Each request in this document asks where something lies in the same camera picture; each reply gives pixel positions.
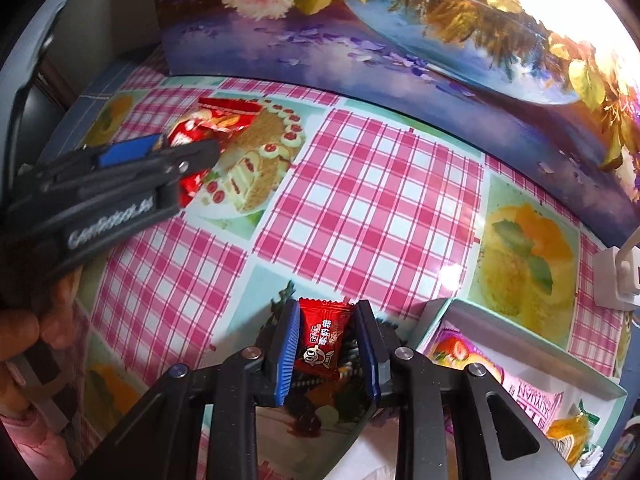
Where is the small red candy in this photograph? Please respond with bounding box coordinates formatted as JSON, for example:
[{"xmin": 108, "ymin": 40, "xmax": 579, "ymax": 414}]
[{"xmin": 294, "ymin": 298, "xmax": 352, "ymax": 380}]

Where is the purple strawberry bread packet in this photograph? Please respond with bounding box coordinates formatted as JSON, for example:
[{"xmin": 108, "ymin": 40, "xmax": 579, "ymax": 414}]
[{"xmin": 426, "ymin": 326, "xmax": 566, "ymax": 434}]

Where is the yellow orange cake packet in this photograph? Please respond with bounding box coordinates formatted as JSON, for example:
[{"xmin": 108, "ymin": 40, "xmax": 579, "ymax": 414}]
[{"xmin": 546, "ymin": 413, "xmax": 592, "ymax": 466}]

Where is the red shiny snack bag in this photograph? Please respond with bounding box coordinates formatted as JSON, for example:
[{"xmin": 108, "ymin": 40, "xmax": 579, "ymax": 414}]
[{"xmin": 164, "ymin": 96, "xmax": 262, "ymax": 208}]

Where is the person's left hand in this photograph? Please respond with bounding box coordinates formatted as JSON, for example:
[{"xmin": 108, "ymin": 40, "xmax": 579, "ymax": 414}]
[{"xmin": 1, "ymin": 266, "xmax": 82, "ymax": 419}]

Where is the blue bedsheet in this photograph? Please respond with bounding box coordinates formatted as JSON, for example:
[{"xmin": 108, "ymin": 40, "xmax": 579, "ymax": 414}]
[{"xmin": 39, "ymin": 44, "xmax": 168, "ymax": 162}]

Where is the checkered fruit tablecloth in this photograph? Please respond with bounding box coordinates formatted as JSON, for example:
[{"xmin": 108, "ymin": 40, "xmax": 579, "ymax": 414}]
[{"xmin": 70, "ymin": 74, "xmax": 628, "ymax": 457}]

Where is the teal white cardboard box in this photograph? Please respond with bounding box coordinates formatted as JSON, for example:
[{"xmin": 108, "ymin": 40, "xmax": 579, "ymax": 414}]
[{"xmin": 409, "ymin": 298, "xmax": 627, "ymax": 479}]

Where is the white power strip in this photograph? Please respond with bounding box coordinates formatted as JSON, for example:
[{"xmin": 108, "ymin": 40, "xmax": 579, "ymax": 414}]
[{"xmin": 593, "ymin": 247, "xmax": 639, "ymax": 312}]

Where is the white gooseneck plug lamp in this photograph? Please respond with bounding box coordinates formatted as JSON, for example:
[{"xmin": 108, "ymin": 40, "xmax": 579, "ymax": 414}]
[{"xmin": 615, "ymin": 228, "xmax": 640, "ymax": 295}]

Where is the flower vase painting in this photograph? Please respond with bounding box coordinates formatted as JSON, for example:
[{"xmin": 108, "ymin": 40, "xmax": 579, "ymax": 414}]
[{"xmin": 155, "ymin": 0, "xmax": 639, "ymax": 246}]

